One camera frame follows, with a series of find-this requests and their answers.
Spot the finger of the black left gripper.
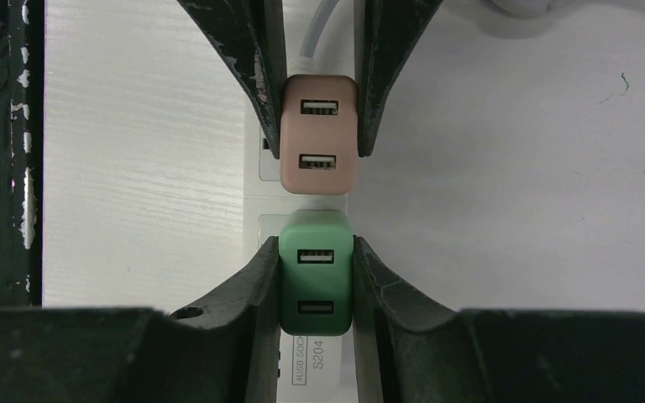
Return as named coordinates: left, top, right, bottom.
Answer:
left=354, top=0, right=442, bottom=157
left=179, top=0, right=287, bottom=160

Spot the green adapter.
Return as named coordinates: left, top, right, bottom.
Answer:
left=278, top=210, right=354, bottom=337

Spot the white power strip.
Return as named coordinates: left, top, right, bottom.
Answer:
left=244, top=57, right=349, bottom=402

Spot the grey far strip cable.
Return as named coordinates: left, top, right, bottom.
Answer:
left=297, top=0, right=558, bottom=76

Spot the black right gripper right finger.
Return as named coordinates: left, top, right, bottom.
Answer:
left=352, top=237, right=645, bottom=402

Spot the black mounting base plate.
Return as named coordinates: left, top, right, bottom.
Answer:
left=0, top=0, right=45, bottom=306

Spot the pink adapter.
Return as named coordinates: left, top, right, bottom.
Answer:
left=280, top=74, right=359, bottom=196

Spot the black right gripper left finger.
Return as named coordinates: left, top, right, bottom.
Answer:
left=0, top=237, right=281, bottom=402

